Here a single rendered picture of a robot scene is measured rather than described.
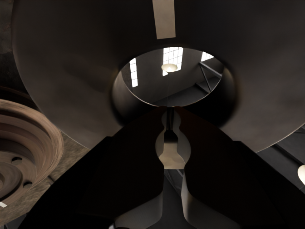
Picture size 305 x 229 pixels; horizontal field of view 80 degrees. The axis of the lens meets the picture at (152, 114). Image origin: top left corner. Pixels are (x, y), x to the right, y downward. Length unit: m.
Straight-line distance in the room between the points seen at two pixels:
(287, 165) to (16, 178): 9.46
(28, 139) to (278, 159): 9.43
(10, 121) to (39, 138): 0.10
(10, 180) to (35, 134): 0.15
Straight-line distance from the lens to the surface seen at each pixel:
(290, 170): 9.56
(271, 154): 9.66
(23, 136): 0.64
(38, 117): 0.65
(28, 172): 0.69
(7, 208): 1.27
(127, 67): 3.84
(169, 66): 7.31
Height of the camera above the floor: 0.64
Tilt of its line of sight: 46 degrees up
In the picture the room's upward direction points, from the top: 179 degrees clockwise
